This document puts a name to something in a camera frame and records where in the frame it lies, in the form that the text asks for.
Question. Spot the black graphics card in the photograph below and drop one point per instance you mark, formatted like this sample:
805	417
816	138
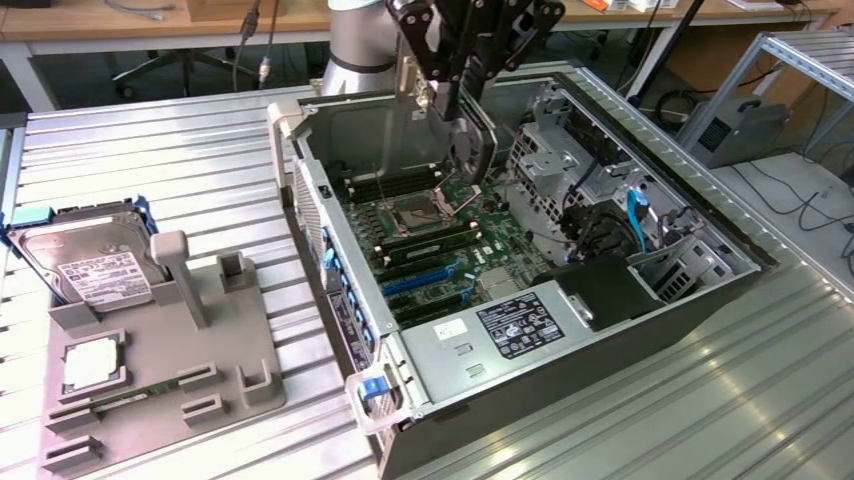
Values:
477	150

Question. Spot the orange and white box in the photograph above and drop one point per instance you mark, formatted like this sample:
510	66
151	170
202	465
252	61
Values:
601	5

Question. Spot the black stand pole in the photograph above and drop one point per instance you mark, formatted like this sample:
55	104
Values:
667	47

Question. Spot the silver disk bay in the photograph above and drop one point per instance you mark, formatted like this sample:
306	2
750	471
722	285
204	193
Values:
541	175

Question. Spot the brown cardboard box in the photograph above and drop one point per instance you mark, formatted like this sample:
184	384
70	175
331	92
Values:
227	10

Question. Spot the metal socket cover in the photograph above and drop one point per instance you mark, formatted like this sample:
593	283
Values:
461	197

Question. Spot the CPU socket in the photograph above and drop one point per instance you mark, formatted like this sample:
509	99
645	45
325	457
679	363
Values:
414	215

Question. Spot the black office chair base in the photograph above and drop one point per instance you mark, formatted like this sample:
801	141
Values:
187	65

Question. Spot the grey computer tower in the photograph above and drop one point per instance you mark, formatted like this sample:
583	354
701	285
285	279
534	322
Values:
748	130

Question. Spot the green motherboard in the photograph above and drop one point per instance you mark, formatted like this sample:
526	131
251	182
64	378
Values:
494	235

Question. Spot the black RAM stick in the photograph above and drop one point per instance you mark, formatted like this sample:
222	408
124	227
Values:
427	251

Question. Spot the long wooden desk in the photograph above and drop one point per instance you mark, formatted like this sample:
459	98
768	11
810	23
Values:
134	27

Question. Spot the blue expansion slot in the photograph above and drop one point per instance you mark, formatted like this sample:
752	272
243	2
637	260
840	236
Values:
417	281

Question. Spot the blue slot retainer strip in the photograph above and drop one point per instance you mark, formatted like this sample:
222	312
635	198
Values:
347	295

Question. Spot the black expansion slot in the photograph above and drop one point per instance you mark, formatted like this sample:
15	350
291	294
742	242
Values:
427	307

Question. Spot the black fan shroud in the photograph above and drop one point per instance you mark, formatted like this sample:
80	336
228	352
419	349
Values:
607	295

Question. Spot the hard disk drive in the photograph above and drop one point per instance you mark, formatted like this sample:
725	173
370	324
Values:
143	215

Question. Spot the grey power supply unit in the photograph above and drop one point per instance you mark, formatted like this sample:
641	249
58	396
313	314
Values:
454	360

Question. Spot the silver hard disk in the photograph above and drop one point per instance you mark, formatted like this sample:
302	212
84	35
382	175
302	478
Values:
87	250

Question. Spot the open grey PC case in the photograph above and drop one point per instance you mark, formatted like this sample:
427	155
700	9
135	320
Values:
701	340

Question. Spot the blue case latch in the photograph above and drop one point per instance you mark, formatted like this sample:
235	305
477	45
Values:
373	389

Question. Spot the grey parts rack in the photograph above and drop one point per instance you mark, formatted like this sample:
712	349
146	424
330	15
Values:
160	370

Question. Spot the silver CPU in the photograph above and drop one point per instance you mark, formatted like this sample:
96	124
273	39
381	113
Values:
94	362

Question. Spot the green RAM stick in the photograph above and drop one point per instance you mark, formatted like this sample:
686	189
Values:
127	398

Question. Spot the wooden desk with white frame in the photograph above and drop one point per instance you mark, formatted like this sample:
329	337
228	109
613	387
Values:
601	17

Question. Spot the aluminium frame rack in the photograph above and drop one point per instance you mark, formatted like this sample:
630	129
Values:
801	50

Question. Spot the silver vented bracket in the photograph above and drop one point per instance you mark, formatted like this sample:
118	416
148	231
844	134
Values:
674	280

